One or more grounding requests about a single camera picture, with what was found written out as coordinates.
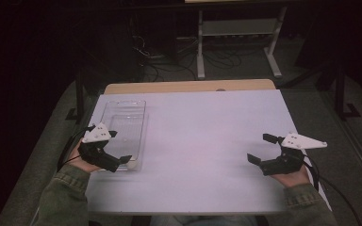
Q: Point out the person's right hand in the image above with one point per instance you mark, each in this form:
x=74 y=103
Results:
x=292 y=179

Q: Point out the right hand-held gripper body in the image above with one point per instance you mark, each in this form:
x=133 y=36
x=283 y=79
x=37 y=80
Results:
x=279 y=164

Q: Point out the black metal stand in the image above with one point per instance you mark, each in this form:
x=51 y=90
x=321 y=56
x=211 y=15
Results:
x=79 y=100
x=340 y=94

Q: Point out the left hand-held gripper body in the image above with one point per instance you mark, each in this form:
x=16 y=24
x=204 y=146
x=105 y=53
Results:
x=99 y=157

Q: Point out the clear plastic tray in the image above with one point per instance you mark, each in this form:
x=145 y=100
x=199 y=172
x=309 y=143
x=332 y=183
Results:
x=125 y=125

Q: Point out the white metal desk frame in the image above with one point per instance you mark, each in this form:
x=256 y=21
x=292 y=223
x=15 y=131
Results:
x=200 y=47

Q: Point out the person's left hand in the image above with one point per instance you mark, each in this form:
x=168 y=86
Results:
x=80 y=164

